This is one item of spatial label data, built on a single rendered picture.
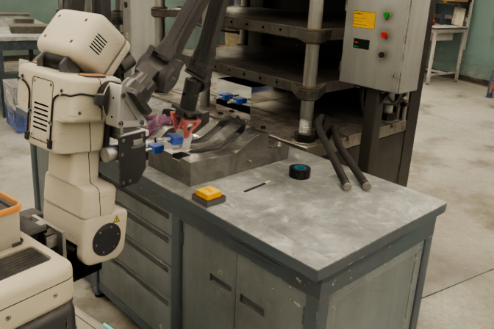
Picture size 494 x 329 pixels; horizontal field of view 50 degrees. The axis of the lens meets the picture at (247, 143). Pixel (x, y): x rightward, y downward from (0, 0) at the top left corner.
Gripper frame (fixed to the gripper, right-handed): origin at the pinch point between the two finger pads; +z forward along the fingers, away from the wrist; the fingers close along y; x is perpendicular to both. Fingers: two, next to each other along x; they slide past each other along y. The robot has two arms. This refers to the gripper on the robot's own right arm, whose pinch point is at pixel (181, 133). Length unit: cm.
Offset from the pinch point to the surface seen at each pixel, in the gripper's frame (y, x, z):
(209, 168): -9.2, -8.1, 10.0
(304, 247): -62, 1, 10
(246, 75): 52, -78, -9
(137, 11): 374, -219, 10
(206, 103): 77, -78, 15
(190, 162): -8.4, 1.0, 7.4
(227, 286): -34, -4, 42
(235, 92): 57, -79, 2
